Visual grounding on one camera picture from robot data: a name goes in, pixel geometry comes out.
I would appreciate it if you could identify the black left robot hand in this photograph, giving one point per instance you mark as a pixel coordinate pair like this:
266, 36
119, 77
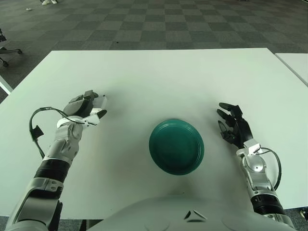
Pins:
79, 106

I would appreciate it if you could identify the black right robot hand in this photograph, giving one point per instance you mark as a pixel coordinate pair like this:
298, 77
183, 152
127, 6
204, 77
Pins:
243, 132

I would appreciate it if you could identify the white square charger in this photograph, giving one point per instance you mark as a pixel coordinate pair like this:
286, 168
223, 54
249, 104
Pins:
101, 103

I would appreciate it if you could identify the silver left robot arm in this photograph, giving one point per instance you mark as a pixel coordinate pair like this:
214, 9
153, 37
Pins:
65, 142

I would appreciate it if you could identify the green round plate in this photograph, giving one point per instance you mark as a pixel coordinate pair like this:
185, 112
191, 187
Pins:
176, 146

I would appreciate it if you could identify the white neighbouring table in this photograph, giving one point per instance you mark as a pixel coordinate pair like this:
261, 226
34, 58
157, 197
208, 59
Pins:
298, 65

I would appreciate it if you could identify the office chair base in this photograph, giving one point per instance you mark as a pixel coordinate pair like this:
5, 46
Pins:
10, 51

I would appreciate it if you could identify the black equipment piece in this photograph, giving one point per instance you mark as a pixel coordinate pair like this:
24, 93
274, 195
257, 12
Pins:
2, 36

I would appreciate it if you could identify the white table with metal frame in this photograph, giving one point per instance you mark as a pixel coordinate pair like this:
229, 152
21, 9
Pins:
4, 85

